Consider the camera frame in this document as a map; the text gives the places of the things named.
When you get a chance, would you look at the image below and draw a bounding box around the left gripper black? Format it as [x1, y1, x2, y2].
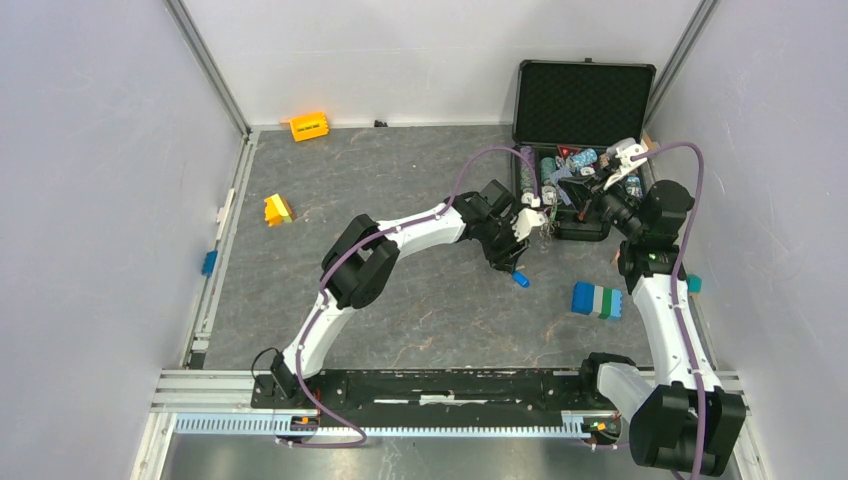
[478, 217, 530, 277]

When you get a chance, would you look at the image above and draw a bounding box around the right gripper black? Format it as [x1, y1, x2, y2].
[558, 163, 646, 240]

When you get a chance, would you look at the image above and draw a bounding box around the key with blue tag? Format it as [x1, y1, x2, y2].
[511, 271, 531, 288]

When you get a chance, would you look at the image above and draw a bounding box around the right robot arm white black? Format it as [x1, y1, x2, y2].
[559, 177, 746, 479]

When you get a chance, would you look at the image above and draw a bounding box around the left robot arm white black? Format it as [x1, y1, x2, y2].
[251, 180, 547, 408]

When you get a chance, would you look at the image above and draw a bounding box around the playing card deck blue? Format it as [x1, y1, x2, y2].
[548, 167, 573, 206]

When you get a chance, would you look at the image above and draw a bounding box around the black poker chip case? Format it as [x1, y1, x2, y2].
[512, 60, 656, 242]

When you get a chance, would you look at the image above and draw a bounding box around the wooden block behind case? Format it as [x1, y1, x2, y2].
[640, 132, 658, 151]

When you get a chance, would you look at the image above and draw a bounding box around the blue green white brick stack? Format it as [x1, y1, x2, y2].
[570, 282, 623, 321]

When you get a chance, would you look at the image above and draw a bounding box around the teal cube right edge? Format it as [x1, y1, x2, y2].
[686, 274, 703, 295]

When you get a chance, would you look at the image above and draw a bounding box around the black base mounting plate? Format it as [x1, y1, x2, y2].
[251, 368, 621, 430]

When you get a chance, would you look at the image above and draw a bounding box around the yellow orange brick stack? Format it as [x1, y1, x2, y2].
[264, 194, 295, 227]

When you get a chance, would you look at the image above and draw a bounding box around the orange toothed block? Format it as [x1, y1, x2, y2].
[288, 112, 330, 142]

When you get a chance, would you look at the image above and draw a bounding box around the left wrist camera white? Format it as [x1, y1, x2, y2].
[511, 192, 548, 242]

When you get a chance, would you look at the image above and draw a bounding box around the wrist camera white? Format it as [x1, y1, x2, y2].
[600, 138, 648, 192]
[511, 192, 548, 242]

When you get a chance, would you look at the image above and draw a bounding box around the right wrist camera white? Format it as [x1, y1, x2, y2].
[600, 138, 648, 192]

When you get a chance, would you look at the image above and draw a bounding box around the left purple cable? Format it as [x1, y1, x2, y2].
[278, 145, 541, 449]

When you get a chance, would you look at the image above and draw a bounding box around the purple cable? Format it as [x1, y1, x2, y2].
[278, 145, 541, 449]
[589, 140, 711, 480]

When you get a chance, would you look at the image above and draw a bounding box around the white toothed cable rail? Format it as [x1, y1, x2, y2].
[173, 413, 598, 439]

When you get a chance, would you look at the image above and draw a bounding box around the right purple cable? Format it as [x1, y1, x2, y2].
[589, 140, 711, 480]

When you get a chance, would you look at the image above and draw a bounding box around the blue cube left rail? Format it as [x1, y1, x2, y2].
[201, 250, 218, 278]

